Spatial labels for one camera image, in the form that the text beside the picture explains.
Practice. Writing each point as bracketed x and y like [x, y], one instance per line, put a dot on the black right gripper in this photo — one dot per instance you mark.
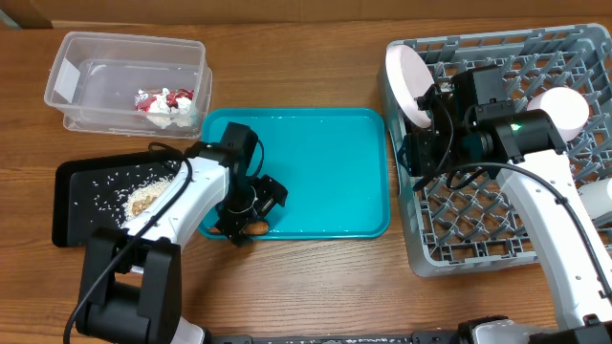
[418, 148]

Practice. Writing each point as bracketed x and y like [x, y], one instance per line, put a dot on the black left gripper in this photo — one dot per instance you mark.
[270, 193]

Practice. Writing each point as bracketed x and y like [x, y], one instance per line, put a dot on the orange carrot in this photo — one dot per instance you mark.
[241, 228]

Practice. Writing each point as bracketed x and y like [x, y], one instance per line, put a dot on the large white plate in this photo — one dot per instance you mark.
[408, 78]

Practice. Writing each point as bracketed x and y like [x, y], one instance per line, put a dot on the white napkin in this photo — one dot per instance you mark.
[165, 120]

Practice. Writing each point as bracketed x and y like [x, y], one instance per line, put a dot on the small white plate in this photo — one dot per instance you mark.
[567, 109]

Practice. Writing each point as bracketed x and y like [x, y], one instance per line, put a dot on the white paper cup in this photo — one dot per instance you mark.
[596, 198]

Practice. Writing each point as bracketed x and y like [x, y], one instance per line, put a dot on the red foil wrapper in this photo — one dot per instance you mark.
[164, 101]

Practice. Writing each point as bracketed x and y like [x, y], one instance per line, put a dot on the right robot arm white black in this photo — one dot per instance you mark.
[525, 152]

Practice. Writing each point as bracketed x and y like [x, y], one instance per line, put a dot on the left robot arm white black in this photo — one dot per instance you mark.
[131, 282]

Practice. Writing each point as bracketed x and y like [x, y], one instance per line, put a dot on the grey plastic dishwasher rack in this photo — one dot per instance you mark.
[476, 228]

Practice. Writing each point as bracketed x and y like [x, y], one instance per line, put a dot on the black waste tray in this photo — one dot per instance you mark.
[74, 218]

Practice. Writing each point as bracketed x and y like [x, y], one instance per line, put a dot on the clear plastic waste bin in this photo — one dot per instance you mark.
[96, 76]

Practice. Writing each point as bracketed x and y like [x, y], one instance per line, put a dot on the teal plastic serving tray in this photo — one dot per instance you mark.
[332, 161]

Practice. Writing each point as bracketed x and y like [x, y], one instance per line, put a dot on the rice and food scraps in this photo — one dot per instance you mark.
[141, 200]

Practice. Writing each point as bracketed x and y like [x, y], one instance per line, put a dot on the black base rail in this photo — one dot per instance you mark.
[462, 334]

